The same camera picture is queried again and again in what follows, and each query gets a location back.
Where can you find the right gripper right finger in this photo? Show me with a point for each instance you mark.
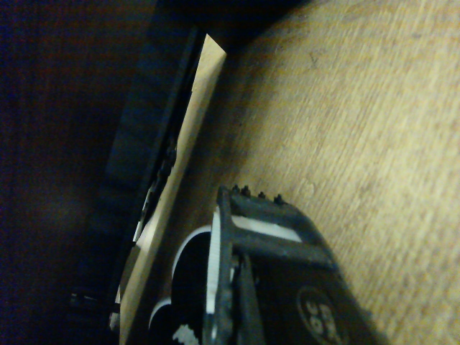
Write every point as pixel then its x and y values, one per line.
pixel 273 248

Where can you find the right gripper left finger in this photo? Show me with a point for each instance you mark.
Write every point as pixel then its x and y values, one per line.
pixel 244 309

